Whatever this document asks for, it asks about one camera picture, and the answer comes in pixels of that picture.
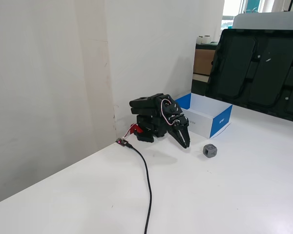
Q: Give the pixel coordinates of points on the red table clamp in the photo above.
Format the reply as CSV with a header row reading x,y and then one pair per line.
x,y
135,128

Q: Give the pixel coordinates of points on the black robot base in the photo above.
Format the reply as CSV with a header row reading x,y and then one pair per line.
x,y
149,132

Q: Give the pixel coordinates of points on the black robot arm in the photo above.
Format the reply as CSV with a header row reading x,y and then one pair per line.
x,y
146,107

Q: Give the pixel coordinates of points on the black plastic moulded tray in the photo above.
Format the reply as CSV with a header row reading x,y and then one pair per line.
x,y
258,73

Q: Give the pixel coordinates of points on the brown cardboard box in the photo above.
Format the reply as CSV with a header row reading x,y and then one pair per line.
x,y
203,62

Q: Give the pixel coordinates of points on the white rounded panel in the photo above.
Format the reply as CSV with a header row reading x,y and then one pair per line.
x,y
266,22

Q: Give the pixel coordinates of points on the gray lettered block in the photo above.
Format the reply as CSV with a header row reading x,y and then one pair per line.
x,y
209,151

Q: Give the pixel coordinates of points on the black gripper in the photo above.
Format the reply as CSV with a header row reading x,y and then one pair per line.
x,y
181,127

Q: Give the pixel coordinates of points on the small controller circuit board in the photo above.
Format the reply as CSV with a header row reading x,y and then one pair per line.
x,y
122,142

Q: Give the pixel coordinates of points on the blue and white cardboard box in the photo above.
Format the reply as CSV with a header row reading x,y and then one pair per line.
x,y
221,123

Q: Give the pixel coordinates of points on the white cup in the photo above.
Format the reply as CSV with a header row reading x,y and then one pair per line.
x,y
207,39
200,40

